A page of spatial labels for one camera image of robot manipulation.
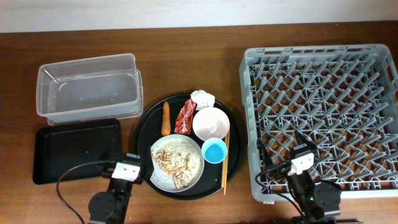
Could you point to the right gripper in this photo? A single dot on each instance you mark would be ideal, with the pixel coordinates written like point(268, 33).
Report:
point(268, 160)

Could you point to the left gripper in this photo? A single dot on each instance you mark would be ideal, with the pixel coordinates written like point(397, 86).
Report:
point(148, 167)

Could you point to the grey plate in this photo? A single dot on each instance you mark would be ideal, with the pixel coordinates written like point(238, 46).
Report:
point(164, 183)

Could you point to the rice and peanut leftovers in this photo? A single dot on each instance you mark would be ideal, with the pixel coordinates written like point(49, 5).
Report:
point(177, 160)

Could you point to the orange carrot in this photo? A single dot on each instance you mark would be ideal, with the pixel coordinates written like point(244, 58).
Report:
point(166, 126)

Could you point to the red snack wrapper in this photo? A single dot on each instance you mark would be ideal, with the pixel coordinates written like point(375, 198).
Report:
point(183, 124)

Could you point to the blue cup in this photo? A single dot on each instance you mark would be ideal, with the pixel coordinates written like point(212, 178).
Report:
point(214, 150)

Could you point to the pink bowl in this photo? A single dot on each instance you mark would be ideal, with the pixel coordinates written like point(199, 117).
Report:
point(210, 123)

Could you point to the white tissue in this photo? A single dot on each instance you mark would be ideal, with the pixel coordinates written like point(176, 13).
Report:
point(202, 99)

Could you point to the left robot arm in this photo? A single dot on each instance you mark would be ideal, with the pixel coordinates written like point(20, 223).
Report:
point(111, 205)

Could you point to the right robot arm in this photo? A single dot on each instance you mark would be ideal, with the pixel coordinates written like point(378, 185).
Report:
point(316, 202)

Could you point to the grey dishwasher rack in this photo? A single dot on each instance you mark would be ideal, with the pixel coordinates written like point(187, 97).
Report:
point(341, 97)

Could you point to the round black tray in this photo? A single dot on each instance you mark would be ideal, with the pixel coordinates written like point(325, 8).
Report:
point(148, 132)

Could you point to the clear plastic bin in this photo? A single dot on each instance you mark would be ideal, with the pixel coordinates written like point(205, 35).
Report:
point(90, 88)

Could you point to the black rectangular tray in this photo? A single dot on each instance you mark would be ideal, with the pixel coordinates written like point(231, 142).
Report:
point(60, 148)

